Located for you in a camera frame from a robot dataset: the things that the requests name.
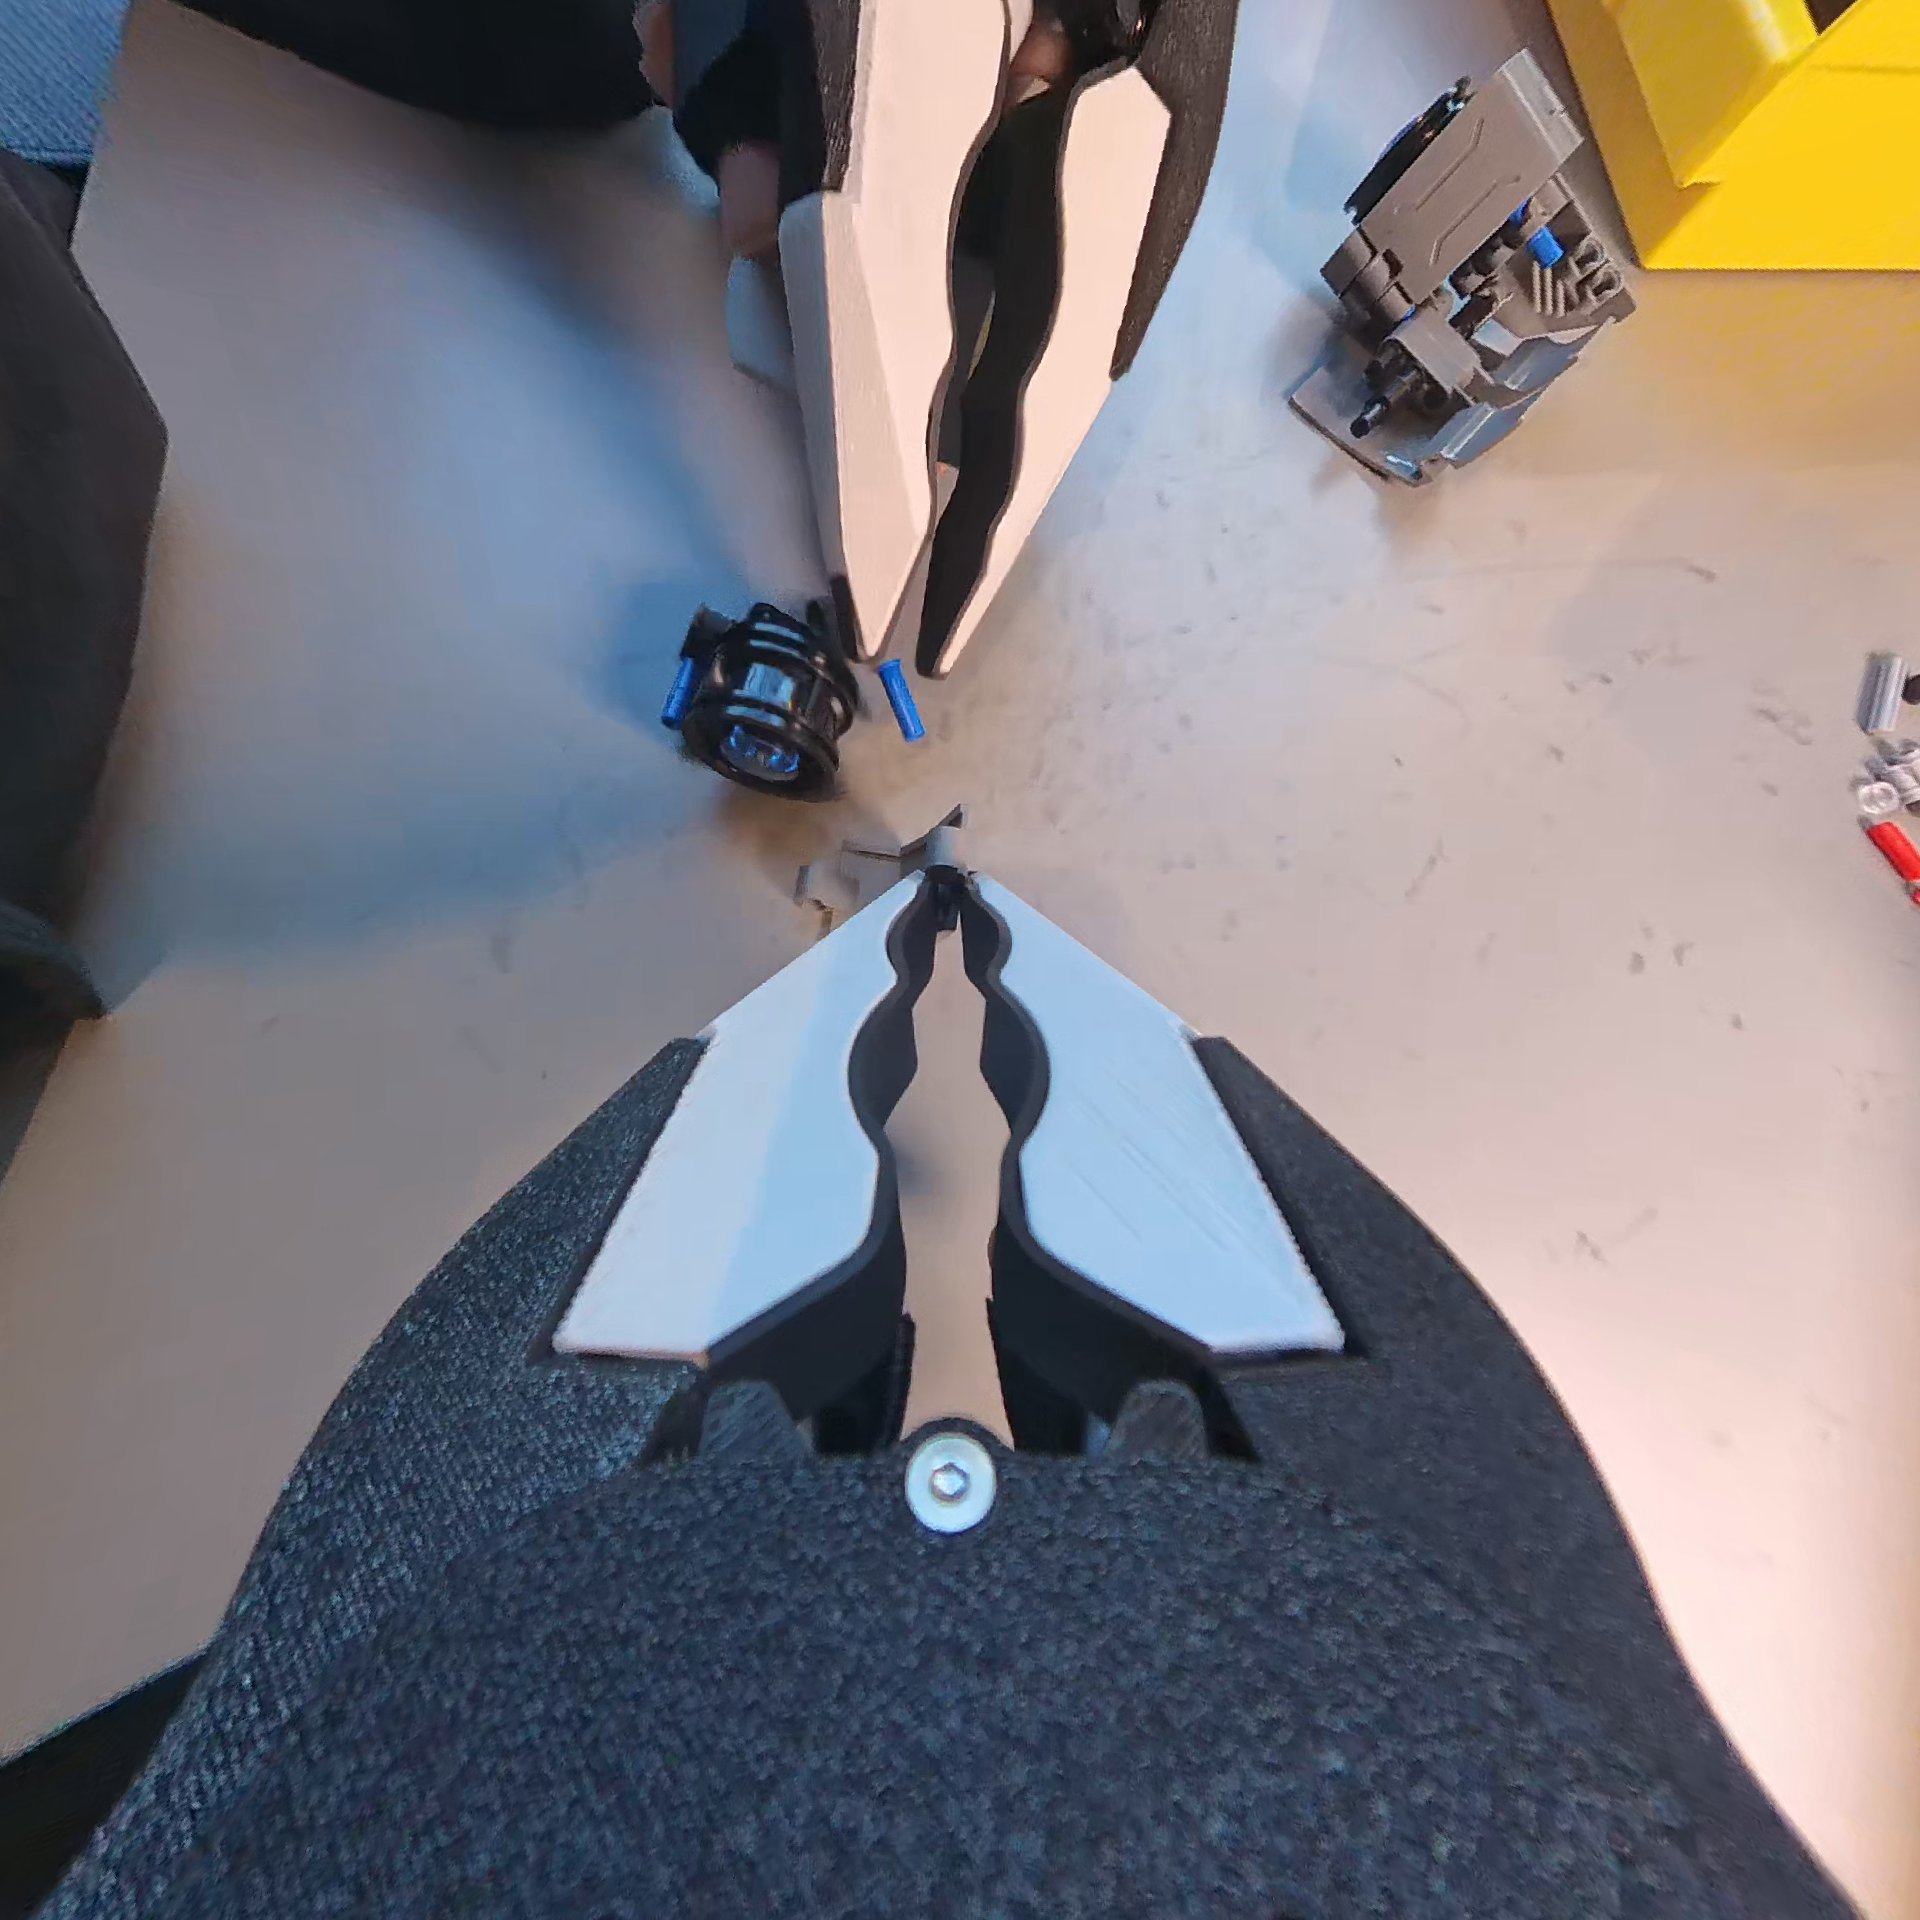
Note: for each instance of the person's left hand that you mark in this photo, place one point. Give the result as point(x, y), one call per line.
point(748, 202)

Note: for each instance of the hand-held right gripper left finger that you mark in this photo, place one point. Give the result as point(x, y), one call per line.
point(737, 1199)

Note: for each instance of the pile of small brick parts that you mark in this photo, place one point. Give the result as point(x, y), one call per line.
point(1892, 840)

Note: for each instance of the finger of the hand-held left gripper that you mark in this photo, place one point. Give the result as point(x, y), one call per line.
point(1095, 268)
point(871, 302)

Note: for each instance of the yellow plastic storage bin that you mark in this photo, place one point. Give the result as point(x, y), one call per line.
point(1771, 151)

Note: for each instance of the grey brick head assembly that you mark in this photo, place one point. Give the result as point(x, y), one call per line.
point(1455, 225)

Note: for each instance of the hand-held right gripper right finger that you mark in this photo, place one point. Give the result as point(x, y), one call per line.
point(1155, 1199)

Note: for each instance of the black round toy lens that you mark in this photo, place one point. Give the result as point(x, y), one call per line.
point(764, 705)

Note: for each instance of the blue brick pin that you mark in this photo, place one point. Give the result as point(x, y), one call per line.
point(901, 698)
point(677, 683)

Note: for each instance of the grey curved brick panel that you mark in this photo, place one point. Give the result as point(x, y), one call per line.
point(940, 856)

